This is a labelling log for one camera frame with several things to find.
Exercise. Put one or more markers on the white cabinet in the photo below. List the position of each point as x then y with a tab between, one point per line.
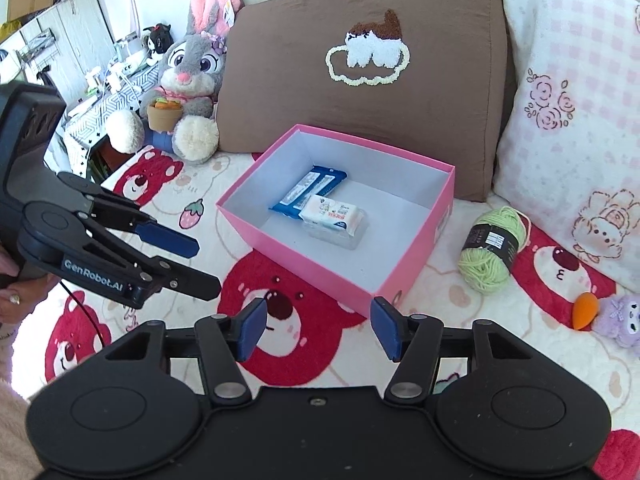
75	35

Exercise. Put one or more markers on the orange carrot toy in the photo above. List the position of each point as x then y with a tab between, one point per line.
584	312

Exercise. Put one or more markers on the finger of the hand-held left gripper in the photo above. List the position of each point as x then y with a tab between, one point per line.
200	285
165	240

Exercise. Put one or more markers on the brown embroidered pillow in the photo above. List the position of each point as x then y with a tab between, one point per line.
425	110

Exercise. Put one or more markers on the person's left forearm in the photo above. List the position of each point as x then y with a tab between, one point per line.
12	435

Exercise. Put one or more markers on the purple plush toy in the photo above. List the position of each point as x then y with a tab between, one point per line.
617	317

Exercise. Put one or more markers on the printed bear blanket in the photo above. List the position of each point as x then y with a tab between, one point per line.
310	360

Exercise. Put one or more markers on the white tissue packet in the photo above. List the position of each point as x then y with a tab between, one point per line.
330	215

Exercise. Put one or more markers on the small black-haired doll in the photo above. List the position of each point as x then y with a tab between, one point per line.
157	37

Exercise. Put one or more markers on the blue wet wipes packet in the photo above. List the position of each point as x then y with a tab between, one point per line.
330	180

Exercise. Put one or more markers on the grey rabbit plush toy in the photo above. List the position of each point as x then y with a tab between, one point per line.
192	60

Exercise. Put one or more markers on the green yarn ball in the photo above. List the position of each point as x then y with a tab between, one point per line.
482	270

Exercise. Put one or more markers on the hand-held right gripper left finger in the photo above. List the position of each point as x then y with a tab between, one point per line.
252	330

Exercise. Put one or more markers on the pink cardboard box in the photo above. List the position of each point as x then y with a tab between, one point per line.
395	240

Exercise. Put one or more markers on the table with patterned cloth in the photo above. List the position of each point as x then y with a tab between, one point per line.
115	102

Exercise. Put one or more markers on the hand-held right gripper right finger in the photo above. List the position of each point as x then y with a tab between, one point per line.
385	330

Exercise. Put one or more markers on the person's left hand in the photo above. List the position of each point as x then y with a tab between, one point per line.
15	305

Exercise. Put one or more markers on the pink checked pillow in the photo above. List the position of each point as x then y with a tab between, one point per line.
575	160

